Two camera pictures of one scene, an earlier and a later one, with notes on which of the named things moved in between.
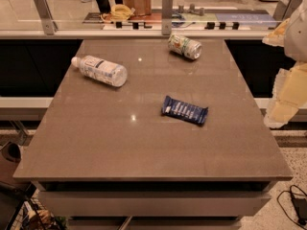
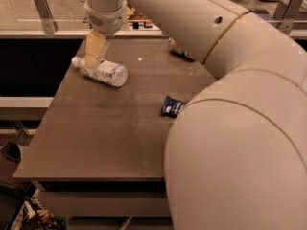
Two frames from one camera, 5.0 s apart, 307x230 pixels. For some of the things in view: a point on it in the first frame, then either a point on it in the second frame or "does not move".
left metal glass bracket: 41,4 does not move
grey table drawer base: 154,204 does not move
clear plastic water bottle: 102,71 does not move
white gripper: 297,35 → 106,19
